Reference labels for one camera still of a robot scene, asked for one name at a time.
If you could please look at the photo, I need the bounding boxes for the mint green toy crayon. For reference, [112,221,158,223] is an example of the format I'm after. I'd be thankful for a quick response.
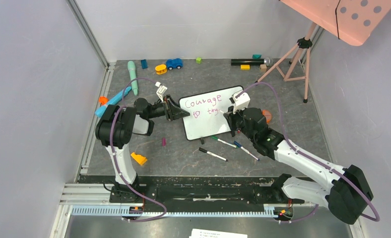
[127,61,138,96]

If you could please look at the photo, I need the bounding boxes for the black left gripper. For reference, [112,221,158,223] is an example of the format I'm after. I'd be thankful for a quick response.
[147,95,190,121]

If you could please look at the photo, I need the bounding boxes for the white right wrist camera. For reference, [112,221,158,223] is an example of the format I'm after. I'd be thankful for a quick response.
[230,91,250,114]

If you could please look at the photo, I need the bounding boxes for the blue toy crayon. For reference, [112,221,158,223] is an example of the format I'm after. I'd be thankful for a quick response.
[94,86,131,118]

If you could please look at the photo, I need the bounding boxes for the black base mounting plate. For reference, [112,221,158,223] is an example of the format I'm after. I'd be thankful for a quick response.
[107,176,304,213]

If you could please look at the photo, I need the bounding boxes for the green whiteboard marker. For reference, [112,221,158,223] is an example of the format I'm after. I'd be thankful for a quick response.
[210,136,238,148]

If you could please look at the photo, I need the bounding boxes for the black cylinder tube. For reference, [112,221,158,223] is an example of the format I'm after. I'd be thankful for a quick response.
[231,59,266,66]

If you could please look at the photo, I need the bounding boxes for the beige wooden cube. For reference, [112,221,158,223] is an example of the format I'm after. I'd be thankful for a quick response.
[259,64,268,72]

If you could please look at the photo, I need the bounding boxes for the white slotted cable duct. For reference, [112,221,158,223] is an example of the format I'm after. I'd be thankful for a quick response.
[70,203,288,219]

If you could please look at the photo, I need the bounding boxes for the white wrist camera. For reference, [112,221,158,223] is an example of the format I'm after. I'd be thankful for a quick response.
[155,81,168,104]
[230,91,250,114]

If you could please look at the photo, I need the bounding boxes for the pink music stand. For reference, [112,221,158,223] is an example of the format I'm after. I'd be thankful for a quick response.
[258,0,391,103]

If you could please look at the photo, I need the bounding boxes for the yellow rectangular block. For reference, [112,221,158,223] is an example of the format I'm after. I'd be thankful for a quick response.
[240,64,251,70]

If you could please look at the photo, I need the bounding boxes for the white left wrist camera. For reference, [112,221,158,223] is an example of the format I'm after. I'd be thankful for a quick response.
[155,81,168,104]

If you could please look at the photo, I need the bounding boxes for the dark blue block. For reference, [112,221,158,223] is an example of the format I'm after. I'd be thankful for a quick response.
[140,59,148,69]

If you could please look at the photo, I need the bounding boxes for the black whiteboard marker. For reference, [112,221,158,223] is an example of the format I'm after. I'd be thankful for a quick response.
[198,147,228,162]

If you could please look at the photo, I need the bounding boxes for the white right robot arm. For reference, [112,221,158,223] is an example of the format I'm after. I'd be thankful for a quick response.
[223,107,374,225]

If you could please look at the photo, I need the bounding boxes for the white whiteboard black frame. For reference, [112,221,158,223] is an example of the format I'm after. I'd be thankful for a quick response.
[179,85,244,141]

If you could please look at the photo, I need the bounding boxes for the blue whiteboard marker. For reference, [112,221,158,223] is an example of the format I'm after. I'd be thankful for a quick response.
[233,141,260,161]

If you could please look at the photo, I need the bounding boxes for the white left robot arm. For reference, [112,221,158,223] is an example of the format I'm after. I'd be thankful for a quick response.
[95,95,190,202]

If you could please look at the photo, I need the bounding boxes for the small orange toy piece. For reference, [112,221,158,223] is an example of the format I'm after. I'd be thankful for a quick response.
[98,96,109,106]

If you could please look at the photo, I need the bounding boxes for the yellow orange oval toy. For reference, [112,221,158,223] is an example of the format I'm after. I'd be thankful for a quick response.
[155,64,168,75]

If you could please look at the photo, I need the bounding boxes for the white printed paper sheet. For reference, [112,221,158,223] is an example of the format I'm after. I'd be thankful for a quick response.
[189,229,248,238]

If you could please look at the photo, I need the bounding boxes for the blue toy car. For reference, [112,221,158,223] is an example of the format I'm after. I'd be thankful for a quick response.
[166,58,183,70]

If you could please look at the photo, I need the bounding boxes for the orange wedge block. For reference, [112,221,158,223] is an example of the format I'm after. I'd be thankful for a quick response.
[130,152,147,166]

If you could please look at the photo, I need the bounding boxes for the orange semicircle toy piece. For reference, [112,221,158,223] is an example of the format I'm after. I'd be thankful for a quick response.
[262,110,272,123]

